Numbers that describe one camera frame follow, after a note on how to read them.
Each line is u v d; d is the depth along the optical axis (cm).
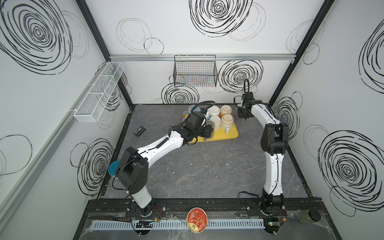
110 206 76
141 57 92
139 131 102
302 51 89
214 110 105
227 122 99
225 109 105
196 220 68
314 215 63
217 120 100
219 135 102
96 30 79
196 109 63
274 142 61
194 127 64
